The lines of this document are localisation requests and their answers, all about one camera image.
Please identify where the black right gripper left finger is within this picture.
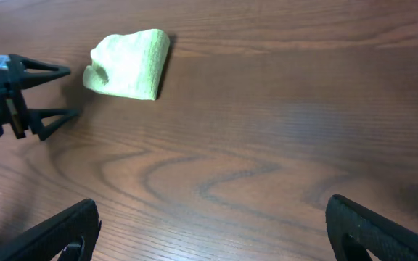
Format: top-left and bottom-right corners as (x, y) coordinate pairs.
(0, 199), (102, 261)

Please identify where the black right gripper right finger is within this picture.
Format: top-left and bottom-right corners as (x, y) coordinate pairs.
(325, 194), (418, 260)

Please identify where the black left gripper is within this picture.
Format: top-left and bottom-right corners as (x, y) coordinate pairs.
(0, 54), (81, 142)

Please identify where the green microfiber cloth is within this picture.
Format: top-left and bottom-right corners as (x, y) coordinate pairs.
(83, 29), (171, 101)

